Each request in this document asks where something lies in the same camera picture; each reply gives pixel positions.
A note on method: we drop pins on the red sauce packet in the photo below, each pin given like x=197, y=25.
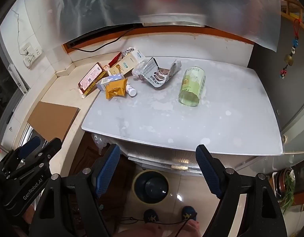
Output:
x=115, y=58

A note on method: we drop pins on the crumpled silver foil wrapper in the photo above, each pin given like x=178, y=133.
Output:
x=128, y=51

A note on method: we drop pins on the wooden shelf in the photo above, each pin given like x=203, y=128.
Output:
x=291, y=6

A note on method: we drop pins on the green leafy vegetable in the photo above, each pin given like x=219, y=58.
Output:
x=289, y=190

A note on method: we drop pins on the stainless steel sink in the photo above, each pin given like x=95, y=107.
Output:
x=33, y=134

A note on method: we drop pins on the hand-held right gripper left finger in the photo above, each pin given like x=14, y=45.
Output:
x=108, y=171

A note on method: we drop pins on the clear plastic bag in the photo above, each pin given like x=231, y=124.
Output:
x=100, y=142

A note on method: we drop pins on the translucent plastic sheet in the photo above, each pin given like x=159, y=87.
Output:
x=166, y=2

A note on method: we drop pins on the green cylindrical can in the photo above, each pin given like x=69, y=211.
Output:
x=192, y=85

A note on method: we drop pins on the hanging bell ornament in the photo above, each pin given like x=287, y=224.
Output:
x=288, y=58

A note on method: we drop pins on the white box green print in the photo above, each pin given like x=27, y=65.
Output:
x=128, y=63

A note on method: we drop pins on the white wall socket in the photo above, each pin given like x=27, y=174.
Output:
x=30, y=54

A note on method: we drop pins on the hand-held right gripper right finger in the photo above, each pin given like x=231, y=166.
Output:
x=208, y=172

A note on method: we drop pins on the yellow foil packet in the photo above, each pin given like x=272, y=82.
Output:
x=116, y=90

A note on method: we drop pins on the torn grey snack package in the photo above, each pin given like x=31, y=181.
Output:
x=154, y=75

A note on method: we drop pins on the red seasoning box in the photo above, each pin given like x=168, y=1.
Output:
x=91, y=77

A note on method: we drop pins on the yellow cardboard box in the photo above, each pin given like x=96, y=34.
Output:
x=114, y=70

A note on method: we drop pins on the round trash bin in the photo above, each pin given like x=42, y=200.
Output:
x=152, y=187

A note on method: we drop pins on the white pill bottle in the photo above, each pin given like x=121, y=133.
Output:
x=131, y=90

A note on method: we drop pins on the white box blue print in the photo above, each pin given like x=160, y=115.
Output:
x=138, y=54

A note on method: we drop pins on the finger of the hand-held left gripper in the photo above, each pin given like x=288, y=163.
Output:
x=30, y=145
x=49, y=149

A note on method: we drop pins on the brown cardboard sheet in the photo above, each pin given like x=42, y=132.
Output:
x=53, y=118

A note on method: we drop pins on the blue and white small box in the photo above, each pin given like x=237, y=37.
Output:
x=109, y=79

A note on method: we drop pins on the clear plastic wrapper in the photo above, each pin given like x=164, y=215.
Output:
x=139, y=70

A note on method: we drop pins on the person's left shoe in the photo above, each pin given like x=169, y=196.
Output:
x=150, y=216

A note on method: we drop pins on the person's pink trousers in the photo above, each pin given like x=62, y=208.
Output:
x=159, y=229

